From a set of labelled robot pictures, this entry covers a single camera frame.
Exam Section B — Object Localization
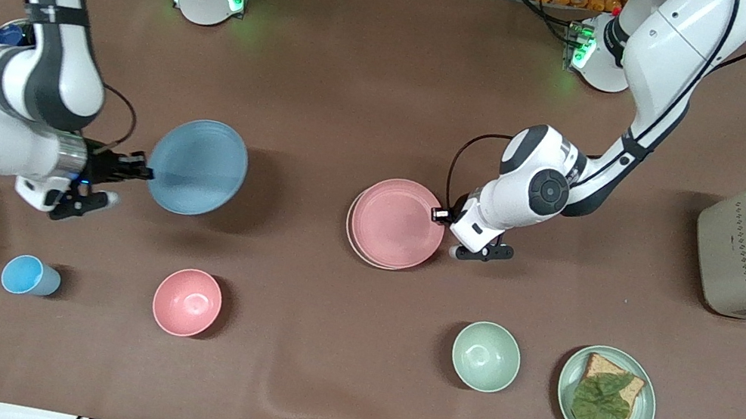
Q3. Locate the pink plate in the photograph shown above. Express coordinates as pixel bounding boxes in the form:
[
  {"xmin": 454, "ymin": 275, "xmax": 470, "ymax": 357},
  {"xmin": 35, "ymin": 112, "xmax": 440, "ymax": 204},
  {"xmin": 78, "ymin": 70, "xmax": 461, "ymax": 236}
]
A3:
[{"xmin": 342, "ymin": 171, "xmax": 453, "ymax": 278}]

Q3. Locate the blue plate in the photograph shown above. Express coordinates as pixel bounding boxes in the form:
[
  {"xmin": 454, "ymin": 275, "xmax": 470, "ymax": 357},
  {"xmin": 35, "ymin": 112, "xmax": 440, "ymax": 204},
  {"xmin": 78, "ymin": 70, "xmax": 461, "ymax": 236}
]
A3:
[{"xmin": 140, "ymin": 110, "xmax": 255, "ymax": 225}]

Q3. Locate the beige plate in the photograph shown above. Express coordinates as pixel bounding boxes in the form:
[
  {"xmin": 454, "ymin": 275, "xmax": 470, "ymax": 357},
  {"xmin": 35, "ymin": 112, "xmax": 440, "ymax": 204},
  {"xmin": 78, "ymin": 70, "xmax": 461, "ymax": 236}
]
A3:
[{"xmin": 339, "ymin": 187, "xmax": 436, "ymax": 278}]

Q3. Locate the brown table mat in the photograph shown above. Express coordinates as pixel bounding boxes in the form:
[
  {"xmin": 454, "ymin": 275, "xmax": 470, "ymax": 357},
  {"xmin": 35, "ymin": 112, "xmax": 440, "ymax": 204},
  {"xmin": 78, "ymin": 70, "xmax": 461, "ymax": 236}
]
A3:
[{"xmin": 0, "ymin": 0, "xmax": 746, "ymax": 419}]

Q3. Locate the green bowl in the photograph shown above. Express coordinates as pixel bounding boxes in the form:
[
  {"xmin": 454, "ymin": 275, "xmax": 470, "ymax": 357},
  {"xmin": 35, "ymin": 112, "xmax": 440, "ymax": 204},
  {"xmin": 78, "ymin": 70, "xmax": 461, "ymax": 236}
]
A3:
[{"xmin": 446, "ymin": 316, "xmax": 527, "ymax": 398}]

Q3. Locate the blue cup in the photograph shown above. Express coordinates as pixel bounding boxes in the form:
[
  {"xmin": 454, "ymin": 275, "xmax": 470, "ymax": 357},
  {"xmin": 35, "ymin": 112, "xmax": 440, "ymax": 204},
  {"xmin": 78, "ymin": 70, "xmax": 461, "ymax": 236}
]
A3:
[{"xmin": 0, "ymin": 251, "xmax": 65, "ymax": 302}]

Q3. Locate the pink bowl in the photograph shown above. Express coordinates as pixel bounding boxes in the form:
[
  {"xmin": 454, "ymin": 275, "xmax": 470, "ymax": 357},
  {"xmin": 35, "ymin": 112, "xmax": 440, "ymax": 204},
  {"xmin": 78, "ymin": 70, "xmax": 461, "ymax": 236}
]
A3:
[{"xmin": 147, "ymin": 262, "xmax": 228, "ymax": 344}]

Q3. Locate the bread slice under lettuce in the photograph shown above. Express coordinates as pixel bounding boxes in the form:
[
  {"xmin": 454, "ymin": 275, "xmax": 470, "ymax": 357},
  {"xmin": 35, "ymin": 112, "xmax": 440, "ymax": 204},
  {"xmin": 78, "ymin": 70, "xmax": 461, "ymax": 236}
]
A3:
[{"xmin": 574, "ymin": 351, "xmax": 650, "ymax": 419}]

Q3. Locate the green lettuce leaf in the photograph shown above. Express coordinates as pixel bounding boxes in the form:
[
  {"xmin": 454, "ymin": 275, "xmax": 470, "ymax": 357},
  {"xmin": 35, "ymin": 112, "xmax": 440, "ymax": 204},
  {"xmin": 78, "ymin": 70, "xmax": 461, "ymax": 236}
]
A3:
[{"xmin": 569, "ymin": 365, "xmax": 638, "ymax": 419}]

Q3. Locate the green plate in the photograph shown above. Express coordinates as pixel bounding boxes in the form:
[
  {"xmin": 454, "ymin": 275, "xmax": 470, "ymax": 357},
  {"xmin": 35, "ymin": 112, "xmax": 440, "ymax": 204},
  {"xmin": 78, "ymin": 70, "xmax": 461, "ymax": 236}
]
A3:
[{"xmin": 551, "ymin": 339, "xmax": 666, "ymax": 419}]

